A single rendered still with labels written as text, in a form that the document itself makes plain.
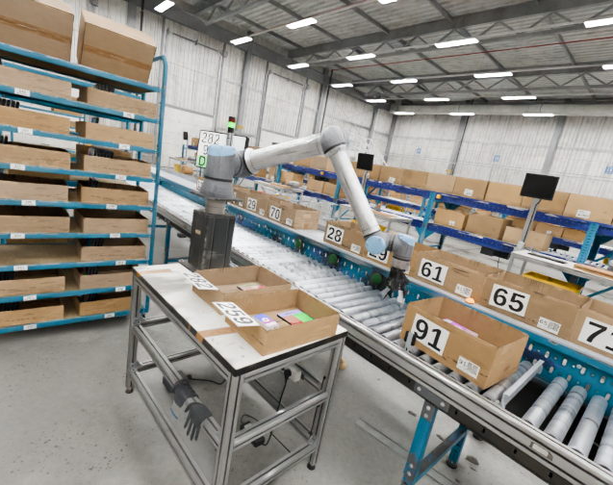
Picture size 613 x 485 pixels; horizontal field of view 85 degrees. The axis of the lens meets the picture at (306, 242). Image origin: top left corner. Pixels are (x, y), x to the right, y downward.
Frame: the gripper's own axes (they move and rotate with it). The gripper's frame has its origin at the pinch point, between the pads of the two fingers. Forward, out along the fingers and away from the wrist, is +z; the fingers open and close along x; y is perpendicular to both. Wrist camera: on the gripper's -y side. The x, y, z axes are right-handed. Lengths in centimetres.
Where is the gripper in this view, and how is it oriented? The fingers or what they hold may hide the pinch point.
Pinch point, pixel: (393, 302)
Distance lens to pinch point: 186.3
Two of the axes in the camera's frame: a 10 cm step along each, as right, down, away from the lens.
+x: 6.5, 2.8, -7.1
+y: -7.4, 0.2, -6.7
